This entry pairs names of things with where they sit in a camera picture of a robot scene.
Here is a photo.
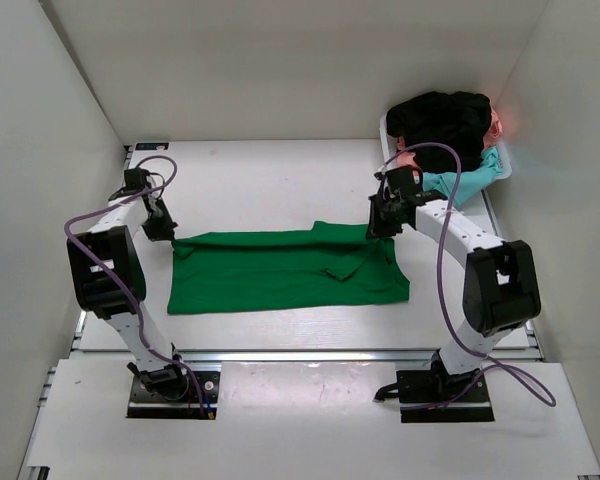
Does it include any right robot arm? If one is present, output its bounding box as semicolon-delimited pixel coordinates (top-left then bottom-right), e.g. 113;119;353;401
367;167;541;401

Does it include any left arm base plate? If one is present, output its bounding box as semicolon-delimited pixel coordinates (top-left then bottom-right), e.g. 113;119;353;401
126;363;221;420

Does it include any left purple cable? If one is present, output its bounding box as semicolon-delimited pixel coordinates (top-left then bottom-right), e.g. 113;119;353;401
63;155;216;419

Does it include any white plastic basket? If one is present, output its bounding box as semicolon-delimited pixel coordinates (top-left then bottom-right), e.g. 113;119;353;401
379;114;513;180

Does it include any black t shirt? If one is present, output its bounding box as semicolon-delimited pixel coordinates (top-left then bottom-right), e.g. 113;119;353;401
386;91;491;174

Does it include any purple cable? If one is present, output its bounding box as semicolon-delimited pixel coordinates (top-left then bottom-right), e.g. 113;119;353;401
377;143;557;413
63;155;216;419

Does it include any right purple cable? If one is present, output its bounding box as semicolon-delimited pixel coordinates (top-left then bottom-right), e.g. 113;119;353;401
377;143;557;413

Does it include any aluminium table rail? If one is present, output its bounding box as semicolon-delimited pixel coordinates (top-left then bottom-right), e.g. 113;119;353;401
69;349;446;363

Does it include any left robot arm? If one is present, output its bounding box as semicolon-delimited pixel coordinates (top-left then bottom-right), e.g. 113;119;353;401
65;168;190;401

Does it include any pink t shirt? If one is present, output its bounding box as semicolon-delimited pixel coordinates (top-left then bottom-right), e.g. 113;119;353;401
395;109;503;167

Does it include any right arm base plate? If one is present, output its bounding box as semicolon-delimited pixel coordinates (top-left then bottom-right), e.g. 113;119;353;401
374;354;495;424

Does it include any green t shirt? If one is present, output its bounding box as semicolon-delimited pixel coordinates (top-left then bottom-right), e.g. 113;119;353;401
167;221;410;315

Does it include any teal t shirt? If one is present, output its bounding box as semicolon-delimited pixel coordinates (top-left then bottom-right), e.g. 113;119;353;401
423;146;503;209

